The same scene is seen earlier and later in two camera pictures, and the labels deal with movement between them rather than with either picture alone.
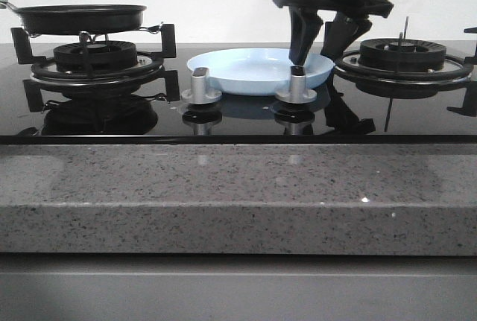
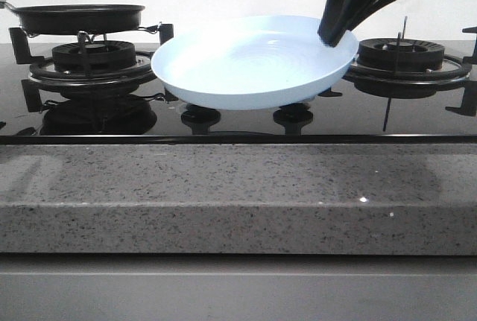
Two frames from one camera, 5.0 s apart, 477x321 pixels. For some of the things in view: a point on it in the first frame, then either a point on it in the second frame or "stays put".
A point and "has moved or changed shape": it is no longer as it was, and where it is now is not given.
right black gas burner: [402, 54] stays put
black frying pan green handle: [79, 18] stays put
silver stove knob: [297, 92] → [302, 105]
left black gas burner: [95, 55] stays put
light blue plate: [250, 71] has moved or changed shape
